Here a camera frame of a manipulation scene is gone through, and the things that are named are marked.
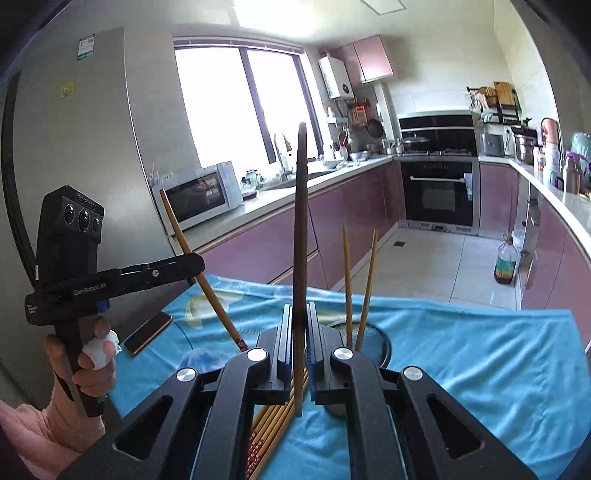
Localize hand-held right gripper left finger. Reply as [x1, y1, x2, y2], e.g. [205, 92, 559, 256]
[60, 302, 296, 480]

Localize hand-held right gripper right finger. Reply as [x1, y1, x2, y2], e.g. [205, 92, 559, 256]
[307, 301, 539, 480]

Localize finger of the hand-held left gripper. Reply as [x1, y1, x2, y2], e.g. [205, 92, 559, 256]
[115, 254, 206, 291]

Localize metal mesh chopstick holder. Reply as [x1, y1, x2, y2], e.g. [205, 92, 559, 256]
[318, 318, 392, 418]

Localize long light wooden chopstick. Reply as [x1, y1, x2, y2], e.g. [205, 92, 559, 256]
[159, 188, 249, 352]

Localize thin bamboo chopstick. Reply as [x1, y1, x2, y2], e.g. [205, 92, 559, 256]
[355, 229, 379, 352]
[342, 223, 354, 348]

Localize bunch of red-tipped chopsticks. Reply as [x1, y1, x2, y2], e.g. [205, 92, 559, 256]
[246, 364, 310, 480]

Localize dark brown chopstick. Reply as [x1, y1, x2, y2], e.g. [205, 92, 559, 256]
[292, 122, 309, 417]

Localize person's left forearm pink sleeve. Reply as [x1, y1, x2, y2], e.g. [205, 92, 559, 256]
[0, 378, 107, 480]

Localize person's left hand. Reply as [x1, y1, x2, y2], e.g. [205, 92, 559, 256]
[45, 318, 122, 402]

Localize white kitchen countertop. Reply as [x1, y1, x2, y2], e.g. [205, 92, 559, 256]
[180, 152, 591, 259]

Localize black smartphone orange edge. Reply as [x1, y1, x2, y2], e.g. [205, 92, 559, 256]
[124, 312, 174, 355]

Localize white microwave oven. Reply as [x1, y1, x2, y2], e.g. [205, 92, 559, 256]
[151, 161, 244, 232]

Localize long pink base cabinets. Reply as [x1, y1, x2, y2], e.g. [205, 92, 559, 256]
[198, 159, 402, 292]

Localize silver refrigerator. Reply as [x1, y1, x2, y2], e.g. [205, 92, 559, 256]
[0, 27, 201, 388]

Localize glass jars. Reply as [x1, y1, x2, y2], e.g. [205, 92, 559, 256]
[242, 170, 267, 199]

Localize kitchen sink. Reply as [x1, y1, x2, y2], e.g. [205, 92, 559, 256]
[265, 171, 333, 191]

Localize blue printed tablecloth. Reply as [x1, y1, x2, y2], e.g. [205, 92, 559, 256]
[108, 274, 588, 480]

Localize chrome kitchen faucet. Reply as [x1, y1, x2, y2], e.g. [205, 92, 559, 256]
[274, 133, 296, 182]

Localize dark framed kitchen window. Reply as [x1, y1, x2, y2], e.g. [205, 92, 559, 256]
[174, 39, 324, 169]

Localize black built-in oven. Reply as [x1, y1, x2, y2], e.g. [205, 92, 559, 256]
[399, 156, 481, 236]

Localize cooking oil bottle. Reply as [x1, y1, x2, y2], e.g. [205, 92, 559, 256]
[494, 235, 520, 284]

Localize lidded wok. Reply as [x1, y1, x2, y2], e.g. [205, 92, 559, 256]
[402, 134, 432, 154]

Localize black range hood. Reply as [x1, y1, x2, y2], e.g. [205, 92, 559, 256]
[398, 112, 478, 155]

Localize curved pink base cabinets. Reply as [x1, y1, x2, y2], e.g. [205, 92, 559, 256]
[478, 161, 591, 344]

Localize silver box appliance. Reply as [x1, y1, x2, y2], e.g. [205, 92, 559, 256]
[480, 133, 505, 157]

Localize stainless steel steamer pot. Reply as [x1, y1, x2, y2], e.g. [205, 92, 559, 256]
[512, 131, 539, 165]

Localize steel thermos bottle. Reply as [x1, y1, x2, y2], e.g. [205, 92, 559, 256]
[564, 154, 582, 195]

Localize pink tall kettle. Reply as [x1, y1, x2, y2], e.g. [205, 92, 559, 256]
[540, 117, 562, 184]

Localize ceiling light panel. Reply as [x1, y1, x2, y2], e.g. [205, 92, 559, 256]
[359, 0, 408, 12]

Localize wall utensil rack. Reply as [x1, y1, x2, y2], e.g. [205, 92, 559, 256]
[345, 99, 372, 136]

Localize white wall water heater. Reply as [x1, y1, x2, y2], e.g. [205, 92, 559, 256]
[318, 55, 355, 100]

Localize pink wall cabinets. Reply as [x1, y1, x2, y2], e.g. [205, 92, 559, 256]
[330, 34, 394, 85]

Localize black wall rack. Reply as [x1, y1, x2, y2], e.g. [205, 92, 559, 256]
[466, 82, 523, 126]

